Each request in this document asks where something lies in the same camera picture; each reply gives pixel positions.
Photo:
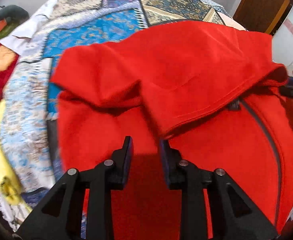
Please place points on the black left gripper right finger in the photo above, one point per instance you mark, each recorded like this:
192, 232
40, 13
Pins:
212, 199

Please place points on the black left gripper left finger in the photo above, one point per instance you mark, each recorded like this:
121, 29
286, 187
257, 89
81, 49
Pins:
78, 195

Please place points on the red jacket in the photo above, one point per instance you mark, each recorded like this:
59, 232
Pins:
212, 91

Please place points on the yellow cream blanket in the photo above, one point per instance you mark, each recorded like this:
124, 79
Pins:
10, 186

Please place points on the brown wooden door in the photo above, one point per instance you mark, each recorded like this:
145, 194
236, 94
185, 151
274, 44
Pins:
265, 16

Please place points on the white shirt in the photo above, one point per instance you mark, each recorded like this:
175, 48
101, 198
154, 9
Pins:
18, 39

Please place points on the blue patchwork bedspread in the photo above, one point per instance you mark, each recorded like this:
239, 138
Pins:
28, 132

